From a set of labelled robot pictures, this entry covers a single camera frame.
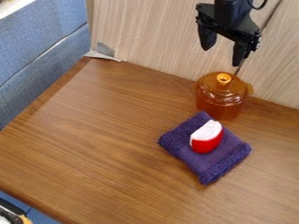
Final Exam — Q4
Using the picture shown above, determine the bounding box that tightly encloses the orange pot with lid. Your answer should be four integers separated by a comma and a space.
190, 72, 255, 121

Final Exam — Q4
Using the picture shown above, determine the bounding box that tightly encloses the purple cloth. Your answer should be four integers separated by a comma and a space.
156, 110, 253, 186

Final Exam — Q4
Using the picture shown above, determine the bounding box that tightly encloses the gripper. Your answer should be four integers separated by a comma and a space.
195, 3, 263, 67

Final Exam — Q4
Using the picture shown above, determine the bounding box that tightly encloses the red toy apple half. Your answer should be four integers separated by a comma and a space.
188, 119, 226, 155

